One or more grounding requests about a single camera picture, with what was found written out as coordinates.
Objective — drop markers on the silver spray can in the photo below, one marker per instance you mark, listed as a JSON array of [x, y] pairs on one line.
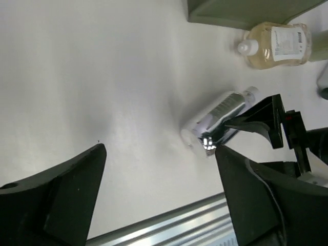
[[204, 132]]

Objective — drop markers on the clear soap bottle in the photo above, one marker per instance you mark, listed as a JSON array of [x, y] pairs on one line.
[[269, 45]]

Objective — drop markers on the green canvas bag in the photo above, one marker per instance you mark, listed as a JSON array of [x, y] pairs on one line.
[[245, 15]]

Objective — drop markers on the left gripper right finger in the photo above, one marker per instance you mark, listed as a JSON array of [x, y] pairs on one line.
[[268, 207]]

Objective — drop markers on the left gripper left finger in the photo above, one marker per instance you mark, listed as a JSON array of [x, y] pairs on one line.
[[55, 206]]

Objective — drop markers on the aluminium mounting rail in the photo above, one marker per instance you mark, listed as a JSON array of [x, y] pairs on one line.
[[205, 222]]

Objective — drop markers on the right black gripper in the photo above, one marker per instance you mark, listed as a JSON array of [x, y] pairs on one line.
[[265, 118]]

